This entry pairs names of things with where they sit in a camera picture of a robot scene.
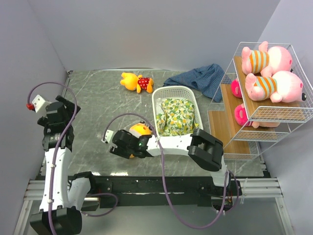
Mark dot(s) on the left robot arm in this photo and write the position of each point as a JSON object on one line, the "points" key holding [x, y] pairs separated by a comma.
{"points": [[62, 201]]}

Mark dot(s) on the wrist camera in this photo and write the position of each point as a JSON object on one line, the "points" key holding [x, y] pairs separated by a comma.
{"points": [[38, 105], [108, 137]]}

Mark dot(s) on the lemon print cloth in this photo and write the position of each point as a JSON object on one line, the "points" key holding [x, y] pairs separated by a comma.
{"points": [[175, 117]]}

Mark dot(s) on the white plastic basket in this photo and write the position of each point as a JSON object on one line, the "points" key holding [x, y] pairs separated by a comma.
{"points": [[175, 92]]}

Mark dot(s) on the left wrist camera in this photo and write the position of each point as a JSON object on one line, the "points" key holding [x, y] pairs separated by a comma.
{"points": [[38, 105]]}

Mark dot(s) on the yellow plush red dotted dress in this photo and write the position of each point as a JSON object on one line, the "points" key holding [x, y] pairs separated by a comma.
{"points": [[140, 134]]}

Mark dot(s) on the black-haired doll pink striped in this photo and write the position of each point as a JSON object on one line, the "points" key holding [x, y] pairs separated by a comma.
{"points": [[235, 88]]}

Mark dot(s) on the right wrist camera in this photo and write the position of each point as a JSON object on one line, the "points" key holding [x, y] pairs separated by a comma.
{"points": [[108, 137]]}

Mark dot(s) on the white wire wooden shelf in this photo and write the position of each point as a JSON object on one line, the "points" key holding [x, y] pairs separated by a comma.
{"points": [[242, 142]]}

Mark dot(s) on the yellow plush face-down red dress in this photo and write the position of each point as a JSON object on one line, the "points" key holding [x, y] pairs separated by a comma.
{"points": [[136, 83]]}

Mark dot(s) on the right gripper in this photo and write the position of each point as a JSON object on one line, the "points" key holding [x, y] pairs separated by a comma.
{"points": [[117, 150]]}

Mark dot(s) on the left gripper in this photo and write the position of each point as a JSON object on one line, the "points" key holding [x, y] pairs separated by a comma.
{"points": [[71, 107]]}

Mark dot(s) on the pink plush striped shirt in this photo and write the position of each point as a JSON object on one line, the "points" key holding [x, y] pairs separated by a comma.
{"points": [[283, 86], [266, 61]]}

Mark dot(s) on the blue checked cloth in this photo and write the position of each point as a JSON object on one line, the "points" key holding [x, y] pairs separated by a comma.
{"points": [[205, 79]]}

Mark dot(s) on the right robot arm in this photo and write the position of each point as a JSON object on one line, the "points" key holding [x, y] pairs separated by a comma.
{"points": [[204, 149]]}

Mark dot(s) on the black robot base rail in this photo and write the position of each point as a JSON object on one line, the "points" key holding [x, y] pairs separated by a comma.
{"points": [[126, 191]]}

